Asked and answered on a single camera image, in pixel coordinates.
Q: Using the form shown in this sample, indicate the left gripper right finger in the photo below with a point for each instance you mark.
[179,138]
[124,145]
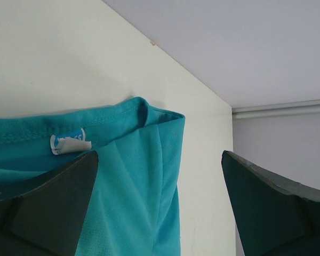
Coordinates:
[274,215]

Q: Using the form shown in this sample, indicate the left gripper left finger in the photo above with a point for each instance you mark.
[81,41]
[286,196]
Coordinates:
[44,215]

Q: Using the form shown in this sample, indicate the teal t shirt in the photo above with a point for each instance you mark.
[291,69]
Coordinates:
[134,207]

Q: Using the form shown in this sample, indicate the right aluminium frame post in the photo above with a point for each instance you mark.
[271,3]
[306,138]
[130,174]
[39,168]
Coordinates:
[278,110]

